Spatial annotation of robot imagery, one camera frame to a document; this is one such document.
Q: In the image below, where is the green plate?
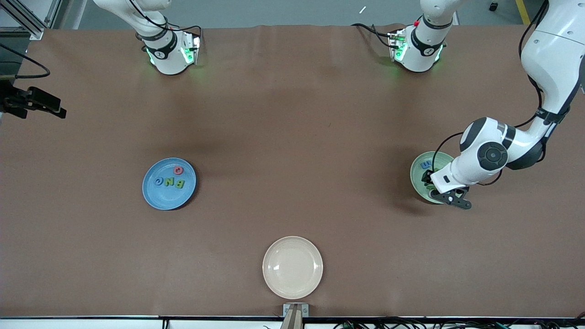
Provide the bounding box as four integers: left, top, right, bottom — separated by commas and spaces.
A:
410, 151, 457, 205

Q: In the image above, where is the blue plate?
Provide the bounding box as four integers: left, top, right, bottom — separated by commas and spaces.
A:
142, 158, 197, 211

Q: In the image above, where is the cream plate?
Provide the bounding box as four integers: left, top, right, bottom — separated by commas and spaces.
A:
262, 236, 324, 300

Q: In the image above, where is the brown table mat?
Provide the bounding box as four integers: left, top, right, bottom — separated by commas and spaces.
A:
0, 24, 585, 318

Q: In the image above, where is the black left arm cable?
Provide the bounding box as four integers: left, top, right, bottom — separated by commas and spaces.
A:
431, 0, 549, 172

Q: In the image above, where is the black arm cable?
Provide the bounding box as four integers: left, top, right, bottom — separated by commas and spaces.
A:
0, 42, 51, 79
431, 0, 549, 172

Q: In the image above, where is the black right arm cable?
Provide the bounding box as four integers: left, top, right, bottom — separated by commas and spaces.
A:
0, 42, 51, 79

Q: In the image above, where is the aluminium frame profile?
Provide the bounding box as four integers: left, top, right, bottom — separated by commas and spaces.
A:
0, 0, 60, 41

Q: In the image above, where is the black left base cable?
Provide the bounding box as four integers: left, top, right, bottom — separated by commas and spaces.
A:
351, 22, 394, 49

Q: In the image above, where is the black base cable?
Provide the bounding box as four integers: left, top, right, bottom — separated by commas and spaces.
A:
127, 0, 204, 52
351, 22, 394, 49

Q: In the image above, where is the black right base cable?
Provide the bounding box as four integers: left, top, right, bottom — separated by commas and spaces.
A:
127, 0, 204, 52

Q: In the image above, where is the grey camera pole bracket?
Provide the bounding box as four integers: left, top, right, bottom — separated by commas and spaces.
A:
281, 303, 309, 329

